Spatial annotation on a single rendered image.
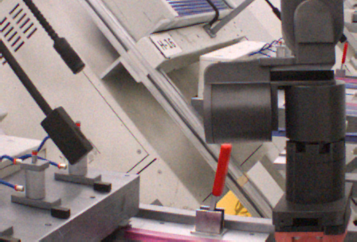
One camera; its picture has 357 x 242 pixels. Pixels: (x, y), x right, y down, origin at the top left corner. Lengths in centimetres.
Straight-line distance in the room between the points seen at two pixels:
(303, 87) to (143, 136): 114
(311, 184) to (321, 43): 12
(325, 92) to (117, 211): 31
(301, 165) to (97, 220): 25
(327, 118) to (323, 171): 5
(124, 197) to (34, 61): 101
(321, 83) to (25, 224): 30
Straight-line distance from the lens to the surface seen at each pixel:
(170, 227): 95
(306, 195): 70
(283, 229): 71
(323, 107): 68
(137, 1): 188
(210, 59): 192
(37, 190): 81
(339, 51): 525
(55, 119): 66
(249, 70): 69
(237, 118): 68
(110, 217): 87
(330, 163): 69
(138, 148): 181
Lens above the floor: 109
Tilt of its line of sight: 4 degrees up
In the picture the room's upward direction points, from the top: 39 degrees counter-clockwise
